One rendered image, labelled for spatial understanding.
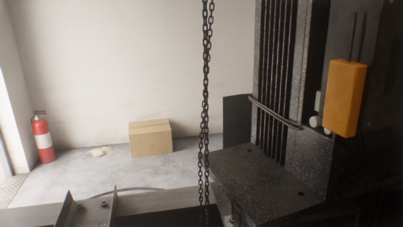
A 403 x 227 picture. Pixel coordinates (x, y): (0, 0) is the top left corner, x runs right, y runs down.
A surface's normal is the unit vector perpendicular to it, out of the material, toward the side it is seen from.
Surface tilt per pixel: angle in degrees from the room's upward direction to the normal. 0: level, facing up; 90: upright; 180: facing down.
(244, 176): 0
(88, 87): 90
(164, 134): 90
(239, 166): 0
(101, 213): 0
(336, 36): 90
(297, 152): 90
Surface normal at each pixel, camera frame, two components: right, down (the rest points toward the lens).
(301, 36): -0.92, 0.17
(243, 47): 0.17, 0.36
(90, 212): -0.03, -0.93
